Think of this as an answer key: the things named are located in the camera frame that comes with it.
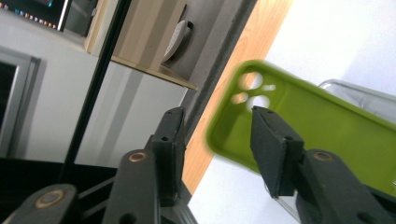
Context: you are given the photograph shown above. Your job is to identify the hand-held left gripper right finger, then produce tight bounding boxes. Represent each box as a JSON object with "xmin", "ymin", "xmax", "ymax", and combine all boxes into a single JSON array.
[{"xmin": 250, "ymin": 105, "xmax": 305, "ymax": 199}]

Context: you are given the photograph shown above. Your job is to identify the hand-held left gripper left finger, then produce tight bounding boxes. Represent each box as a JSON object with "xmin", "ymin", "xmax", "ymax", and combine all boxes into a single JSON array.
[{"xmin": 144, "ymin": 106, "xmax": 187, "ymax": 208}]

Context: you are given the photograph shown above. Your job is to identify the green phone case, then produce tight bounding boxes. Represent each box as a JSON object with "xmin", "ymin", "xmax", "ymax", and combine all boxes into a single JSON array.
[{"xmin": 205, "ymin": 59, "xmax": 396, "ymax": 198}]

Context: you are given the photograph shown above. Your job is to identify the clear plastic phone case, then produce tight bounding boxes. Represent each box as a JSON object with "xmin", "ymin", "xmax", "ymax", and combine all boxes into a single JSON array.
[{"xmin": 318, "ymin": 78, "xmax": 396, "ymax": 124}]

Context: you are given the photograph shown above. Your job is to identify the black metal pole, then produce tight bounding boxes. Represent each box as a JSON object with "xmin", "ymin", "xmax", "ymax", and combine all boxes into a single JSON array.
[{"xmin": 58, "ymin": 0, "xmax": 133, "ymax": 185}]

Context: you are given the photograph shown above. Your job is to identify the wooden cabinet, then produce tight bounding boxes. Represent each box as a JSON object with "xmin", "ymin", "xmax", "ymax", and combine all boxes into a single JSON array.
[{"xmin": 83, "ymin": 0, "xmax": 198, "ymax": 91}]

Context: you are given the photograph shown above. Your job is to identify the grey framed screen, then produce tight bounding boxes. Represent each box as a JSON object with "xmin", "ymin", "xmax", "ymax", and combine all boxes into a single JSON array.
[{"xmin": 0, "ymin": 46, "xmax": 41, "ymax": 158}]

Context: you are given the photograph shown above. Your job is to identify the computer monitor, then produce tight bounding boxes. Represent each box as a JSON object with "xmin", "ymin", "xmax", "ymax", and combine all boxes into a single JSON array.
[{"xmin": 0, "ymin": 0, "xmax": 70, "ymax": 32}]

